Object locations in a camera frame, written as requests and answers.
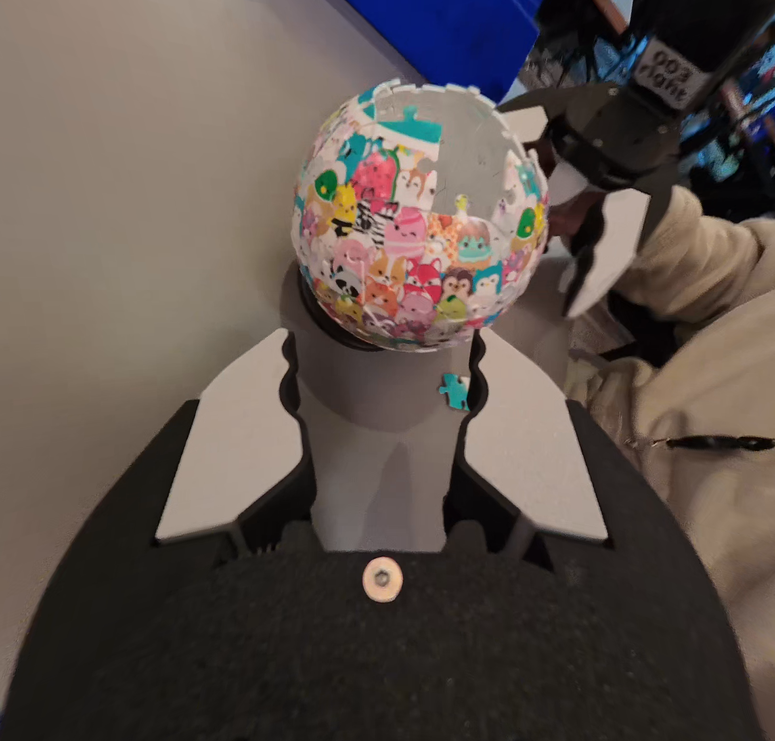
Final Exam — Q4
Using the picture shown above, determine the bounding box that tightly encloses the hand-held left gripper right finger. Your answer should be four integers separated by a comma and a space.
444, 329, 609, 554

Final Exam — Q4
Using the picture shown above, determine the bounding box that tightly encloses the black stand ring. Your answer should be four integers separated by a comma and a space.
295, 265, 388, 352

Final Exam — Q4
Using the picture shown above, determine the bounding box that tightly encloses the teal puzzle piece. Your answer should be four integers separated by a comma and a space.
437, 373, 472, 413

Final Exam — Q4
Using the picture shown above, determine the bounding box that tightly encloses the blue plastic bin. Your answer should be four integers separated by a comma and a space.
310, 0, 553, 105

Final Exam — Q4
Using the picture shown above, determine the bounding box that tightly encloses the person's cream hoodie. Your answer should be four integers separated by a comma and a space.
563, 317, 775, 718

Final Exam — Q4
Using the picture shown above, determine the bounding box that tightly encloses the colourful puzzle ball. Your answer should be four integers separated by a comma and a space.
292, 76, 552, 352

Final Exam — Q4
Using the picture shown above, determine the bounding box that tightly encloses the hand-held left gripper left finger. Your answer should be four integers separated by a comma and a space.
154, 328, 323, 553

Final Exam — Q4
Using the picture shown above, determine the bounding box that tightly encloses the person's right hand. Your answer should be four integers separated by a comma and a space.
544, 197, 603, 240

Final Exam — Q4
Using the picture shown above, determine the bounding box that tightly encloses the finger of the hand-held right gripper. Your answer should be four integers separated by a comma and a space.
558, 189, 655, 319
495, 103, 552, 147

